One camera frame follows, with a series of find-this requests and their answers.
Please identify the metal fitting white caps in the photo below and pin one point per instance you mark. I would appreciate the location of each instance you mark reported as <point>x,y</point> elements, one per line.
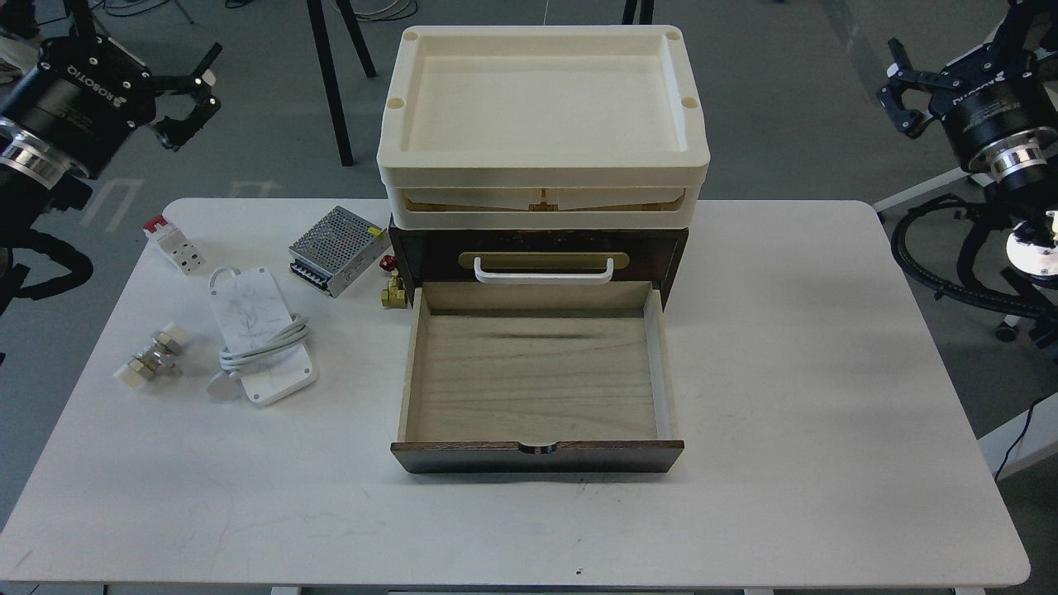
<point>157,358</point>

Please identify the white charger with cable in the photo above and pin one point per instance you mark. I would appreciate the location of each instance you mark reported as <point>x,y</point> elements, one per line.
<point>264,356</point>

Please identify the metal mesh power supply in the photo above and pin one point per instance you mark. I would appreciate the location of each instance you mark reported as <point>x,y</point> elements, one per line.
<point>337,250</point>

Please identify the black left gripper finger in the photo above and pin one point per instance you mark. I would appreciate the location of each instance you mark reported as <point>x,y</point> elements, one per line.
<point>201,78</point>
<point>174,133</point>

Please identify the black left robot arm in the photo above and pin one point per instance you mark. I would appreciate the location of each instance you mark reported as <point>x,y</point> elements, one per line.
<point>37,179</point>

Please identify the brass valve red knob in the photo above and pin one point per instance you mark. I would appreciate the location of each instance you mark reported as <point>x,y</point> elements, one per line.
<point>394,294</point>

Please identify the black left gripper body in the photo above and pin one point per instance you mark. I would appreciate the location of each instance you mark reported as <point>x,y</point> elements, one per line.
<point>81,99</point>

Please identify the white chair base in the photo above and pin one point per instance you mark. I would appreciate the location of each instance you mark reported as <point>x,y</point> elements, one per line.
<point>932,184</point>

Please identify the open wooden drawer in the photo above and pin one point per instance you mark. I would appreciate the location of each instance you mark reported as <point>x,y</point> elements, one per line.
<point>537,378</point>

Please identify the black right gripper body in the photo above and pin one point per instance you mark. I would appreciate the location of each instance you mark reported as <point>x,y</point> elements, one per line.
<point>993,102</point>

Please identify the white table leg right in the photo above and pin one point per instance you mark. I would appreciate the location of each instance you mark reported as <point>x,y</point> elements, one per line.
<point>1027,439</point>

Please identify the white drawer handle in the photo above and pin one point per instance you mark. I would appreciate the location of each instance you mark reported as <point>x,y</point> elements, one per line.
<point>494,278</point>

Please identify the white red circuit breaker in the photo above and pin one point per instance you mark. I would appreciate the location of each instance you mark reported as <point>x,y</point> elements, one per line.
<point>173,244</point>

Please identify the cream plastic tray cabinet top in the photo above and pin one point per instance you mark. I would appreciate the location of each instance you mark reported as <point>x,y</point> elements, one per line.
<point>543,127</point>

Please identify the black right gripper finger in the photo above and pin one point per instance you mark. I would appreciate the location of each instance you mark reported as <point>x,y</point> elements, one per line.
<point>911,122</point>
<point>902,76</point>

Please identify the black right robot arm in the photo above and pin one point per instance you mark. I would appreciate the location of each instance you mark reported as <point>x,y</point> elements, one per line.
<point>1025,180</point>

